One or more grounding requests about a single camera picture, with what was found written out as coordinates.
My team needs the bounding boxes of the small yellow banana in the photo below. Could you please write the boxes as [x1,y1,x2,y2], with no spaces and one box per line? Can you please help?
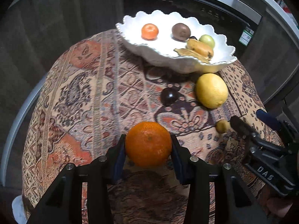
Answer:
[173,48,211,64]

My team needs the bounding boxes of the yellow lemon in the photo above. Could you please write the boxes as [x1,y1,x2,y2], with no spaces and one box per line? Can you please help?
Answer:
[195,73,229,109]

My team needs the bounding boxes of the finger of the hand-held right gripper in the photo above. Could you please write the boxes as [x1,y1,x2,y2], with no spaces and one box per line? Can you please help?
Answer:
[230,115,260,146]
[255,109,282,131]

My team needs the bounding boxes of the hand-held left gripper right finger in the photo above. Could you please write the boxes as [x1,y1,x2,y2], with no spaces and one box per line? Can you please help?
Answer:
[170,134,269,224]

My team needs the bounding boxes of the metal kick plate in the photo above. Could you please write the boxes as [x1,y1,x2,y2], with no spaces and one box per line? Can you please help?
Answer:
[0,74,48,187]

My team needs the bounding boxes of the yellow mango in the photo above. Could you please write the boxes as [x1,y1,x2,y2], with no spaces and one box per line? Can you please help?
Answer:
[186,38,214,59]

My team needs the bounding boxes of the orange tangerine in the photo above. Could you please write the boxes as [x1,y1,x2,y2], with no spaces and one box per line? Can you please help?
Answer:
[125,121,173,167]
[141,23,159,40]

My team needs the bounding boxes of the white scalloped bowl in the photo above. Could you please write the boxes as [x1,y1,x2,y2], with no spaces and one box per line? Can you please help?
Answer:
[115,10,236,74]

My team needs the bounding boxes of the small brown-green fruit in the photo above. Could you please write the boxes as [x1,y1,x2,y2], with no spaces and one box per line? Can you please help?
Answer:
[215,119,232,134]

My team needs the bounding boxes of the dark wood cabinet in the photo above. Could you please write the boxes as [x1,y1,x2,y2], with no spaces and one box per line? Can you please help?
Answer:
[0,0,299,150]

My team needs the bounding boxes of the built-in black dishwasher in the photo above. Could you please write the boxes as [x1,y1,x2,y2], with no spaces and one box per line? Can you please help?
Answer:
[123,0,263,57]

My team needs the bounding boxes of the green apple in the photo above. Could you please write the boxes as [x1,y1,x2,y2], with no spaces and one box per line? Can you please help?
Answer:
[199,35,215,49]

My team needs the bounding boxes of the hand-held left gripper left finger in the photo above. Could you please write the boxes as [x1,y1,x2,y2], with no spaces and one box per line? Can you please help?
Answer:
[26,134,128,224]

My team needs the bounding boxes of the person's right hand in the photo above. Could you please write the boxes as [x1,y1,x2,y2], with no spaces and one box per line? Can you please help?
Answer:
[266,197,294,218]

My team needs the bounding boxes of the patterned paisley tablecloth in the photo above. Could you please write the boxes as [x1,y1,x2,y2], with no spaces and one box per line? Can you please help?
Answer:
[22,28,287,224]

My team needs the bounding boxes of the brown kiwi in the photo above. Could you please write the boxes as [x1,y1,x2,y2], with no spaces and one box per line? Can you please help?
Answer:
[172,23,191,40]

